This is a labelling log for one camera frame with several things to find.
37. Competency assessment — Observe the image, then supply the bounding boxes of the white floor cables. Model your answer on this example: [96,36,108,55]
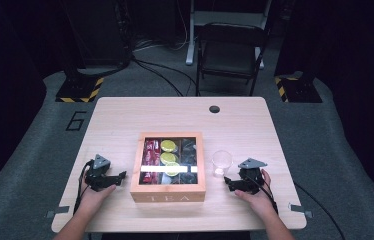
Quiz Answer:
[134,6,190,53]

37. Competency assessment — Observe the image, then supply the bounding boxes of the black folding chair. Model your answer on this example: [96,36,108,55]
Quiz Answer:
[195,22,269,97]

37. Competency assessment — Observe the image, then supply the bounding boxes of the wooden framed glass box lid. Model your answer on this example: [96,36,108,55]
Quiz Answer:
[130,131,207,193]

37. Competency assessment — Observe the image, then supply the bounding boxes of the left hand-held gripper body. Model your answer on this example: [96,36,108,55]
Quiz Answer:
[84,153,112,193]

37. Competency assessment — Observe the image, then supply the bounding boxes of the black yellow striped stand base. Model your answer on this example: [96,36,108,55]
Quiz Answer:
[274,70,323,104]
[55,75,105,103]

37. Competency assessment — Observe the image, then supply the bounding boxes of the grey table bracket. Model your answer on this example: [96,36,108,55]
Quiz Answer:
[45,205,71,219]
[288,202,313,219]

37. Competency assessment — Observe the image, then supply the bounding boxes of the person's left hand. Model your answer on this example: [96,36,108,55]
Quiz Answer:
[79,181,117,213]

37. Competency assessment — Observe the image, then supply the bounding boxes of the yellow lidded capsule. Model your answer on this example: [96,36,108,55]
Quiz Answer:
[164,162,181,178]
[160,139,178,153]
[159,152,178,166]

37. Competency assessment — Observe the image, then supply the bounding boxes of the wooden tea box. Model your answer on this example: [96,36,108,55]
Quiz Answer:
[129,131,207,204]

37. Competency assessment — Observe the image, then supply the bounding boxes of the bundle of black tea packets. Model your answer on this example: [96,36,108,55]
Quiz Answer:
[180,138,198,165]
[178,172,198,185]

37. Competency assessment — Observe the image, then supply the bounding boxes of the thin black floor cable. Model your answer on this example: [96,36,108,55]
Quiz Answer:
[294,182,347,240]

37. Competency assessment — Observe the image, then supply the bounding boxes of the bundle of red tea packets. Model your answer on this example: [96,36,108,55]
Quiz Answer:
[140,171,159,185]
[142,138,162,166]

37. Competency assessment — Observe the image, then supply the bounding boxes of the right hand-held gripper cable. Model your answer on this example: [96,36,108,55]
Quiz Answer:
[245,174,279,214]

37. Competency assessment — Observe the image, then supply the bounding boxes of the white desk frame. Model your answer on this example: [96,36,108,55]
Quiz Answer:
[185,0,273,70]

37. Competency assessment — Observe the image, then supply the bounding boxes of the hand-held gripper cable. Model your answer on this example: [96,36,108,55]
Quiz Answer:
[245,174,279,214]
[73,159,95,215]

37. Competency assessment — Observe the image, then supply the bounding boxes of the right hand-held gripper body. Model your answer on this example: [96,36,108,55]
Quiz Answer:
[238,157,268,195]

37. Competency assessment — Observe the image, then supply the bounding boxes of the person's right hand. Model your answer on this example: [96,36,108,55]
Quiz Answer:
[234,169,278,219]

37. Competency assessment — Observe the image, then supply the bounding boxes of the left hand-held gripper cable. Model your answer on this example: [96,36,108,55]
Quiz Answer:
[73,159,95,215]

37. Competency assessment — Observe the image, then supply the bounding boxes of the black cabinet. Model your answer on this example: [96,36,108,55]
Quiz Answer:
[64,0,133,68]

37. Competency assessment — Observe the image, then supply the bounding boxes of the clear plastic cup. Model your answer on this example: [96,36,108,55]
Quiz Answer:
[211,150,234,179]

